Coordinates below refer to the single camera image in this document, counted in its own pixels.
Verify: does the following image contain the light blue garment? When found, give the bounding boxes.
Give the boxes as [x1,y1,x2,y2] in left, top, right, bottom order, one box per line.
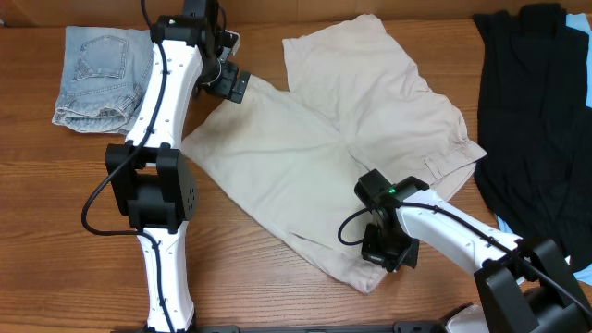
[497,12,592,286]

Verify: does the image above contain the black garment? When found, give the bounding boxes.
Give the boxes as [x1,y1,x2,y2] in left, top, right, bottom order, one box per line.
[473,4,591,272]

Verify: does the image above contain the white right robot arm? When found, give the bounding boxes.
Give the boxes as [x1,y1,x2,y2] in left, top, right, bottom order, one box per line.
[354,170,591,332]

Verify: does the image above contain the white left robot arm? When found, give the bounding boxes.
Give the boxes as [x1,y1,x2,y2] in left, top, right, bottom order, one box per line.
[105,10,250,332]

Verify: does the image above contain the beige khaki shorts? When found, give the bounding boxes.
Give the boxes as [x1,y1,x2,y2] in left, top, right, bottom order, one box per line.
[182,15,485,293]

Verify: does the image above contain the folded light blue denim shorts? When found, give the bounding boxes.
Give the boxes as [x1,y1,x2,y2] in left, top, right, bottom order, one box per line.
[52,26,153,134]

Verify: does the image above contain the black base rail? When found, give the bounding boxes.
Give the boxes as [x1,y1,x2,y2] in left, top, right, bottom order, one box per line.
[110,320,445,333]

